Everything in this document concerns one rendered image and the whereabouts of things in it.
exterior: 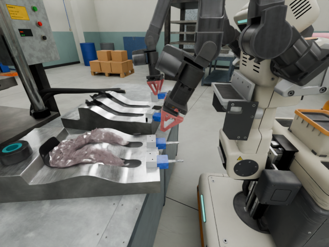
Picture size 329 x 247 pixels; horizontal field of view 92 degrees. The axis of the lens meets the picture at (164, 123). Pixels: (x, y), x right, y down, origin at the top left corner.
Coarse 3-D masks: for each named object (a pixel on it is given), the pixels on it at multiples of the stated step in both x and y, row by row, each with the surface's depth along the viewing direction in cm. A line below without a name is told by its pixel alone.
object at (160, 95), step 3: (159, 90) 86; (159, 93) 84; (162, 93) 83; (165, 93) 83; (153, 96) 83; (156, 96) 83; (159, 96) 83; (162, 96) 83; (165, 96) 83; (153, 99) 84; (156, 99) 84; (159, 99) 86
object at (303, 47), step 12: (300, 48) 35; (312, 48) 35; (276, 60) 39; (288, 60) 37; (300, 60) 36; (312, 60) 36; (324, 60) 34; (288, 72) 39; (300, 72) 37; (312, 72) 35; (300, 84) 37
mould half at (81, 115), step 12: (120, 96) 98; (84, 108) 78; (96, 108) 79; (120, 108) 88; (132, 108) 89; (144, 108) 87; (72, 120) 83; (84, 120) 81; (96, 120) 79; (108, 120) 78; (120, 120) 77; (132, 120) 76; (144, 120) 76; (132, 132) 78; (144, 132) 76
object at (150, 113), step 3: (147, 111) 78; (150, 111) 78; (153, 111) 78; (147, 114) 76; (150, 114) 76; (153, 114) 78; (156, 114) 78; (159, 114) 78; (147, 117) 77; (150, 117) 77; (153, 117) 77; (156, 117) 76; (159, 117) 76; (156, 120) 77; (159, 120) 77
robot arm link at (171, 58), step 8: (168, 48) 39; (176, 48) 40; (208, 48) 36; (216, 48) 36; (160, 56) 40; (168, 56) 40; (176, 56) 40; (184, 56) 40; (192, 56) 40; (200, 56) 37; (208, 56) 37; (160, 64) 40; (168, 64) 40; (176, 64) 40; (200, 64) 38; (208, 64) 38; (168, 72) 42; (176, 72) 41
